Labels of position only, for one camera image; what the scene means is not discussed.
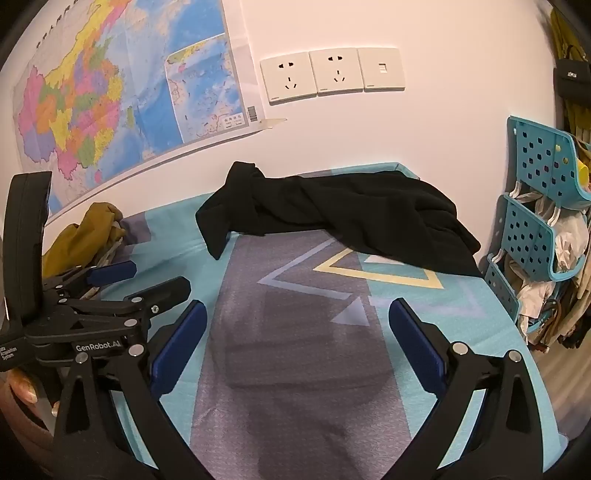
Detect black hanging bag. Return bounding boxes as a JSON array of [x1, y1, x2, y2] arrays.
[[553, 58, 591, 100]]

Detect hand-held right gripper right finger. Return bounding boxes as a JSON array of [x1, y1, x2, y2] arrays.
[[388, 298, 561, 480]]

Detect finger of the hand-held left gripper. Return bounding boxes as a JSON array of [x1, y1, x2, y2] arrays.
[[44, 260, 138, 301], [65, 276, 192, 330]]

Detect white crumpled cloth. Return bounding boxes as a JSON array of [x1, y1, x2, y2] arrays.
[[551, 212, 589, 273], [515, 277, 557, 333]]

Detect beige hanging clothes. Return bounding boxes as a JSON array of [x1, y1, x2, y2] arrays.
[[531, 272, 591, 354]]

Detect colourful wall map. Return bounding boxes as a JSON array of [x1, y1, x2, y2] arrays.
[[11, 0, 264, 217]]

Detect white wall socket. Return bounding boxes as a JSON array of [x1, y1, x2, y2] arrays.
[[309, 47, 365, 97], [259, 52, 318, 104]]

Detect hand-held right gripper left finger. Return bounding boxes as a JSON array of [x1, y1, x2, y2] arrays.
[[53, 299, 213, 480]]

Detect black garment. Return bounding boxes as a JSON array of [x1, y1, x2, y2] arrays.
[[195, 161, 483, 278]]

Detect mustard yellow garment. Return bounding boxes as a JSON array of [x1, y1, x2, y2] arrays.
[[41, 202, 126, 280]]

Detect yellow hanging garment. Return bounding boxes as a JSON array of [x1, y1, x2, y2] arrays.
[[549, 7, 591, 139]]

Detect person's left forearm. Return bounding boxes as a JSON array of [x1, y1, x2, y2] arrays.
[[0, 406, 54, 467]]

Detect printed teal grey bed sheet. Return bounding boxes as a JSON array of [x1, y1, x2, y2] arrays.
[[44, 161, 571, 480]]

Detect person's left hand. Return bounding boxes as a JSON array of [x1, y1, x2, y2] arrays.
[[0, 369, 63, 432]]

